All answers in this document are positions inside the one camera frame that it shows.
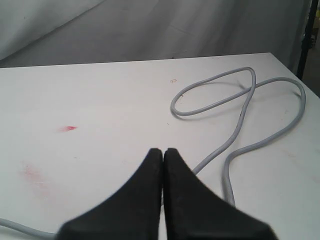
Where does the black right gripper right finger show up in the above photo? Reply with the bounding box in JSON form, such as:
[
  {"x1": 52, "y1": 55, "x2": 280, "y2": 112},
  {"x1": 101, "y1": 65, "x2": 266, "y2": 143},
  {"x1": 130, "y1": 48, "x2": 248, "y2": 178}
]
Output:
[{"x1": 163, "y1": 148, "x2": 275, "y2": 240}]

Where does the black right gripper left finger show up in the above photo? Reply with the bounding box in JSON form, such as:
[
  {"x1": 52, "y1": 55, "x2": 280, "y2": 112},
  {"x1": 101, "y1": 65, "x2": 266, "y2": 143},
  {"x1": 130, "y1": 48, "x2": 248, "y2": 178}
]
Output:
[{"x1": 58, "y1": 148, "x2": 163, "y2": 240}]

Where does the grey backdrop cloth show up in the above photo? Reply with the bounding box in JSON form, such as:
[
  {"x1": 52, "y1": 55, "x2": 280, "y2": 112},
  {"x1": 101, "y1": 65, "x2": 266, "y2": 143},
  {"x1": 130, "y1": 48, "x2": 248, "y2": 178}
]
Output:
[{"x1": 0, "y1": 0, "x2": 310, "y2": 69}]

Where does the grey power cable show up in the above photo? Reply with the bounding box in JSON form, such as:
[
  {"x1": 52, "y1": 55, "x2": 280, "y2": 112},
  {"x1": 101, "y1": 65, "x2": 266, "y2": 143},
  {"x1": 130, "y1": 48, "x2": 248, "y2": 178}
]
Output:
[{"x1": 0, "y1": 66, "x2": 307, "y2": 237}]

